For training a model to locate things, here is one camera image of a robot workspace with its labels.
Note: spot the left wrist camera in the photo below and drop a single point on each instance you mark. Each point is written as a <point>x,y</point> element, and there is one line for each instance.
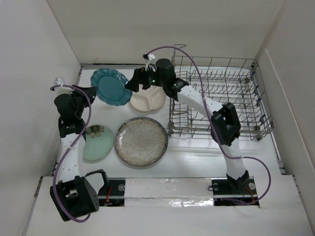
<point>59,81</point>

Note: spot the mint green flower plate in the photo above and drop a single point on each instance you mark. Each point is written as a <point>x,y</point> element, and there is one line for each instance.
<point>99,142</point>

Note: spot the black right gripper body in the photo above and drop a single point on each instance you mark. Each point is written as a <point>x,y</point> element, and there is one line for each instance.
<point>150,78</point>

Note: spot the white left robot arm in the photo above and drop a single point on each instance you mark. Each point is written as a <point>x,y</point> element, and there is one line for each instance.
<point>74,193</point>

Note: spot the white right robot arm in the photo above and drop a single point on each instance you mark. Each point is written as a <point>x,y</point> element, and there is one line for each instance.
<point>223,118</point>

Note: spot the speckled brown round plate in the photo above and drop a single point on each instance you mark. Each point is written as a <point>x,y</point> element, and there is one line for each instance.
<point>141,142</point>

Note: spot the grey wire dish rack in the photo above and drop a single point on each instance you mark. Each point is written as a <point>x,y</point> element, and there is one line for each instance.
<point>235,80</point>

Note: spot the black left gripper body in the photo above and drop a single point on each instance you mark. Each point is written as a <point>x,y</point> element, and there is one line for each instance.
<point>79,102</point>

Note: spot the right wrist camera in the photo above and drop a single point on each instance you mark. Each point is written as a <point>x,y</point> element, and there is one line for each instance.
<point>148,57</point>

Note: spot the cream divided plate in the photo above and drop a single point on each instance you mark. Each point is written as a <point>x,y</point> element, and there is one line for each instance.
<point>146,100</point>

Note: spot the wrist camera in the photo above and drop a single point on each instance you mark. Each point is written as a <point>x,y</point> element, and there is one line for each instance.
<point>59,81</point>
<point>148,57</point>

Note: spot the teal scalloped plate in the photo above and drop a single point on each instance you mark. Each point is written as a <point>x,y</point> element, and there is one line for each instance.
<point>110,85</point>

